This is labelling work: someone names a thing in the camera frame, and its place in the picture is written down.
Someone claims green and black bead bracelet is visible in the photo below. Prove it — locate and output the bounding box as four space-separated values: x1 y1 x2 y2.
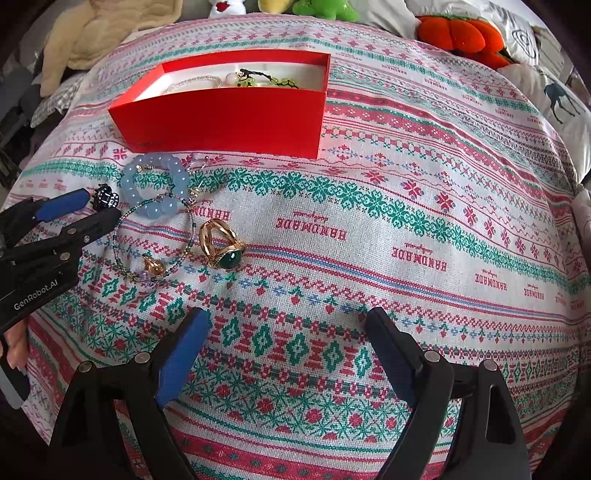
233 66 299 91

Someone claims white deer print pillow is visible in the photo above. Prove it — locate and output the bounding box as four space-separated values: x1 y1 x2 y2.
496 62 591 188

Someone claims patterned red green woven cloth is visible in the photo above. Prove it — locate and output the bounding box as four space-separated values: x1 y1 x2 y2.
0 18 591 480

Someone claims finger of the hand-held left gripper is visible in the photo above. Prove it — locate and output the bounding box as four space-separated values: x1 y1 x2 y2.
7 209 122 267
0 189 92 234

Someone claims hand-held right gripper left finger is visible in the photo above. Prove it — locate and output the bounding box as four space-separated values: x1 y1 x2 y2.
46 307 213 480

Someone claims small black hair clip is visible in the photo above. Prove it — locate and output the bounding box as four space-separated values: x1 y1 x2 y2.
90 184 122 212

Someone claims blue bead bracelet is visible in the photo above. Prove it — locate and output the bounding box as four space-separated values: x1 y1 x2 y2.
120 154 189 219

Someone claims white plush toy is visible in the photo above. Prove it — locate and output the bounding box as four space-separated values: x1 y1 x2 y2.
208 0 246 19

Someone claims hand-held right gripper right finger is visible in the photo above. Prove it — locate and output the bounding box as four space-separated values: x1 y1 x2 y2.
365 306 532 480

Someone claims green plush toy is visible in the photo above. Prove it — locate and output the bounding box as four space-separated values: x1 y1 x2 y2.
291 0 359 22

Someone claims grey checked cloth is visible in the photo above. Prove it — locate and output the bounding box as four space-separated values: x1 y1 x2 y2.
31 73 89 126

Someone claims person's left hand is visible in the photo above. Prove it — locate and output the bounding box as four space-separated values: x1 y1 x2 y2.
0 318 29 371

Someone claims yellow plush toy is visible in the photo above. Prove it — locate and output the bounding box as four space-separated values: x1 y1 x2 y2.
256 0 295 16

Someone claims gold ring with green stone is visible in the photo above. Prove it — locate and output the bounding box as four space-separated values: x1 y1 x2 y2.
198 219 248 270

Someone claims clear bead bracelet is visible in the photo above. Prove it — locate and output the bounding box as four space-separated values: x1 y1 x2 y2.
161 74 223 96

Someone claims small gold ring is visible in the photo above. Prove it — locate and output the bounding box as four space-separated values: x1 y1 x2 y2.
141 252 166 278

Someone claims beige plush blanket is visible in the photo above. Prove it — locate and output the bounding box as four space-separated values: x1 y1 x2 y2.
43 0 184 99

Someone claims thin multicolour beaded bracelet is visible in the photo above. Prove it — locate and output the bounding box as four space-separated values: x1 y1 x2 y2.
113 187 204 283

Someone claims orange plush toy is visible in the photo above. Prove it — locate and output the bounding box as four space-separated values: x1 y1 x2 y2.
416 16 512 71

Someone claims red cardboard box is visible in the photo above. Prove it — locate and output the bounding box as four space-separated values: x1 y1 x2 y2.
107 52 332 160

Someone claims silver grey pillow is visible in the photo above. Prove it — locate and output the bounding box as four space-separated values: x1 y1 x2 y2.
462 0 557 66

